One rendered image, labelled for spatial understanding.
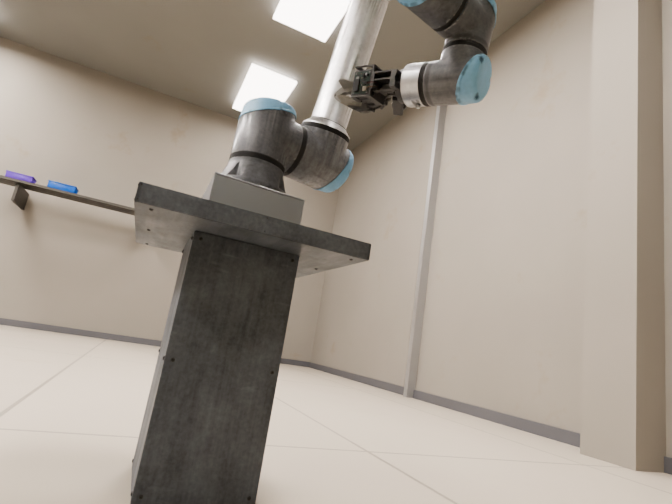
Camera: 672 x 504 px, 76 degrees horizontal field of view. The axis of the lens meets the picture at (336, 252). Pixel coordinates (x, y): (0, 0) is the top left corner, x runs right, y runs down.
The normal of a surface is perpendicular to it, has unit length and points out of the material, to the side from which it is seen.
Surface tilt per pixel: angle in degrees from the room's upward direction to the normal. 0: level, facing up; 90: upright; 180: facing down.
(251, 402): 90
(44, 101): 90
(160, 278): 90
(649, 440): 90
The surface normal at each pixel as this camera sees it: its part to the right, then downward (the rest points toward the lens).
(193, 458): 0.41, -0.14
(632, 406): -0.90, -0.23
